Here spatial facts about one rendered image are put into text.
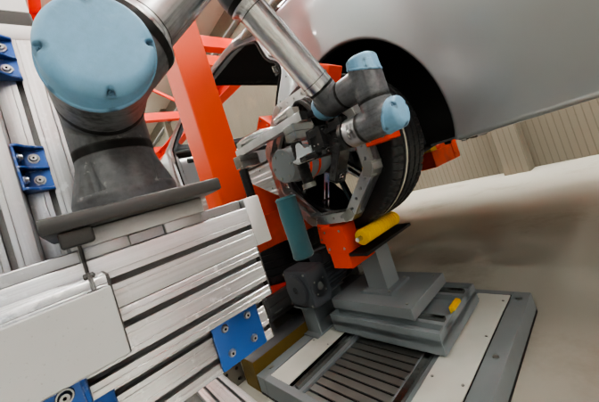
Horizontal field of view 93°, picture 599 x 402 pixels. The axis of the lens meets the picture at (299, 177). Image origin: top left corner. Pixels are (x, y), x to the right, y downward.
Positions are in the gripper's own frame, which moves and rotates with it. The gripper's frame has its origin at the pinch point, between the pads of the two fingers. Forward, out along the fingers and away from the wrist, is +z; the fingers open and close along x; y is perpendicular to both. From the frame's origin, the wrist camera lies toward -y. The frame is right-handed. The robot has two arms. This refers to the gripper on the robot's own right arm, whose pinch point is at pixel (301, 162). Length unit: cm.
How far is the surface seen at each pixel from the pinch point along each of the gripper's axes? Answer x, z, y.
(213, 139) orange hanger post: -4, 56, 26
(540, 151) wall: -437, 7, -63
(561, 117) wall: -435, -24, -25
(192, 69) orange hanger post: -4, 56, 61
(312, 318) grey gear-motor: -19, 45, -67
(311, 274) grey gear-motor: -18, 34, -45
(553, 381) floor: -34, -36, -83
